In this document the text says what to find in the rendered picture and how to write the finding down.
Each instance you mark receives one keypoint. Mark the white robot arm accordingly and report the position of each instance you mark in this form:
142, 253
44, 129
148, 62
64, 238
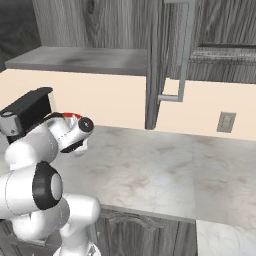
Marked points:
30, 196

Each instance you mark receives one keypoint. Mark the grey wood open cabinet door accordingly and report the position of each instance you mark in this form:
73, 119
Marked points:
152, 83

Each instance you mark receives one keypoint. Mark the grey wood open cabinet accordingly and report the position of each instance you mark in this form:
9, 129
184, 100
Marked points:
83, 60

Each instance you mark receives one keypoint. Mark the grey wood base cabinet door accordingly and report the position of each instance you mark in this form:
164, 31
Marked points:
140, 236
4, 241

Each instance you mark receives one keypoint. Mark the grey wood closed cabinet door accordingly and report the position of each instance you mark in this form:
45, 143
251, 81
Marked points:
223, 66

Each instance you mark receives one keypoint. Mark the grey wall outlet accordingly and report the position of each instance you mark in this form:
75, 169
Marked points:
226, 122

